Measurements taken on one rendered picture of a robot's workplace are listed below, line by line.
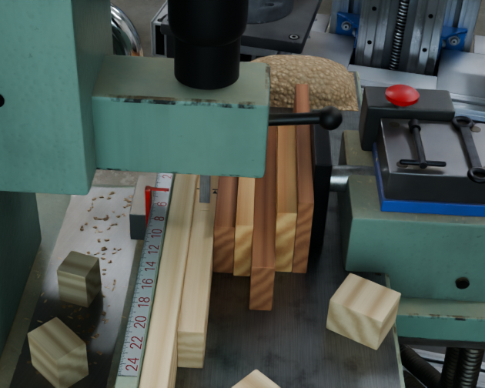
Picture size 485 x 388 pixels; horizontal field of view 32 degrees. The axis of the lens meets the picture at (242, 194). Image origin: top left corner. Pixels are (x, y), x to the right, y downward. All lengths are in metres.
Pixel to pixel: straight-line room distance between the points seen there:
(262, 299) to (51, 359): 0.19
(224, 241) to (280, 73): 0.31
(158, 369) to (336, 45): 0.99
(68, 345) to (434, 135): 0.37
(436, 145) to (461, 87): 0.68
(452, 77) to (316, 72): 0.51
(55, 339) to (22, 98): 0.24
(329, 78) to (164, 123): 0.36
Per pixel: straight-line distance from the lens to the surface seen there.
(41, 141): 0.65
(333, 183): 0.77
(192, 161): 0.68
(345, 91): 0.99
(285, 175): 0.75
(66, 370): 0.78
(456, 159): 0.74
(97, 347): 0.83
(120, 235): 0.95
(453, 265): 0.77
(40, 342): 0.78
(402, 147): 0.75
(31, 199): 0.89
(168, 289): 0.66
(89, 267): 0.85
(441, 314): 0.79
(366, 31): 1.45
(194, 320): 0.65
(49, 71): 0.62
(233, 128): 0.66
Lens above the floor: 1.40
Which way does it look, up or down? 37 degrees down
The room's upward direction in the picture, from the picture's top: 3 degrees clockwise
